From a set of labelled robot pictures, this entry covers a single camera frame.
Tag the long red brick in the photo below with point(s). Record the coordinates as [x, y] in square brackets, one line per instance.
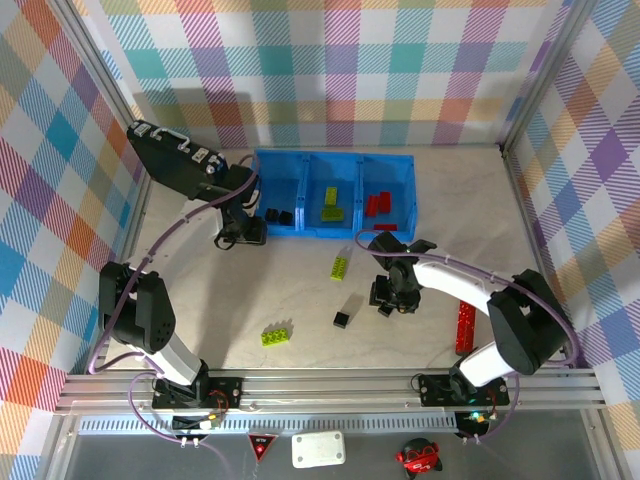
[466, 330]

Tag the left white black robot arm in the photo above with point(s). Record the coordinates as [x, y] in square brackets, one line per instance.
[140, 315]

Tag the white plate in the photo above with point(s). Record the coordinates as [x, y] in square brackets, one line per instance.
[318, 449]

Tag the green lego brick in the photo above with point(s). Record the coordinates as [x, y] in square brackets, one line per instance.
[340, 268]
[332, 214]
[276, 336]
[330, 195]

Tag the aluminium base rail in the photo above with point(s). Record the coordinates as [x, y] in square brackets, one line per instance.
[325, 390]

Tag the aluminium side rail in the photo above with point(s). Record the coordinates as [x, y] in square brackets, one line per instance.
[136, 205]
[536, 250]

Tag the black square lego brick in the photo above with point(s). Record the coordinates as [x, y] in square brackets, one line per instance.
[341, 319]
[384, 310]
[270, 215]
[285, 217]

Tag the blue plastic bin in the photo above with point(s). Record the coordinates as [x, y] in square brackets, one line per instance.
[345, 175]
[280, 180]
[400, 175]

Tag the red triangular button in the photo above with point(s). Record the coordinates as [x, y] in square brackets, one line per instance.
[261, 446]

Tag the red lego brick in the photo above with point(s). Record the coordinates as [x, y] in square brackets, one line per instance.
[384, 202]
[371, 205]
[385, 227]

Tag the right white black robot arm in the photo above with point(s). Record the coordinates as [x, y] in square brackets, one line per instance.
[515, 325]

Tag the small controller board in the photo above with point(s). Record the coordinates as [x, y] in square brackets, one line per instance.
[475, 420]
[205, 422]

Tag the aluminium frame post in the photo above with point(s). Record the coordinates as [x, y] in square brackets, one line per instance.
[542, 75]
[102, 80]

